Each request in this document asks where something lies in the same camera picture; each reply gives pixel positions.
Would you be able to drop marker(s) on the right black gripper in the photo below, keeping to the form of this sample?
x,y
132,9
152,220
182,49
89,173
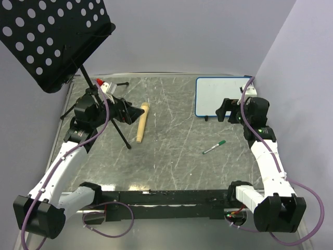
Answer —
x,y
228,104

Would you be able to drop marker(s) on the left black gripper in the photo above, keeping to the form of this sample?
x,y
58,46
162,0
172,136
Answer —
x,y
130,113

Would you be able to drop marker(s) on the blue framed whiteboard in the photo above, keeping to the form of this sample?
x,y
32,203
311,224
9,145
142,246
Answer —
x,y
211,91

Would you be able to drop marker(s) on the green whiteboard marker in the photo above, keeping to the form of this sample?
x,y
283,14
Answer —
x,y
213,147

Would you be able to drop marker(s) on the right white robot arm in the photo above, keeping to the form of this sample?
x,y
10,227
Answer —
x,y
278,209

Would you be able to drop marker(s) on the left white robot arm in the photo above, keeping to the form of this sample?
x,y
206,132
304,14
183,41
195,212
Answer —
x,y
44,211

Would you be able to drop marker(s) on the wooden rolling pin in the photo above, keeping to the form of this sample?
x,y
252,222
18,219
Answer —
x,y
142,122

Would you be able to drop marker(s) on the black perforated music stand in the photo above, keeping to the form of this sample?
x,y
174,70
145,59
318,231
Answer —
x,y
53,39

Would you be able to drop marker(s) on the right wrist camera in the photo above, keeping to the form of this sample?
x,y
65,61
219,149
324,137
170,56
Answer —
x,y
249,92

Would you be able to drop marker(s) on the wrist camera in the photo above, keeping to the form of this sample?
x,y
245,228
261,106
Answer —
x,y
107,88
249,92

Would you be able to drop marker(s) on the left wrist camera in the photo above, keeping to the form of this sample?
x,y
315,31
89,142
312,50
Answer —
x,y
107,88

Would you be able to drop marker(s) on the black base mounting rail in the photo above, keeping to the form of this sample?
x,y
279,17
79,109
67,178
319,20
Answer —
x,y
212,204

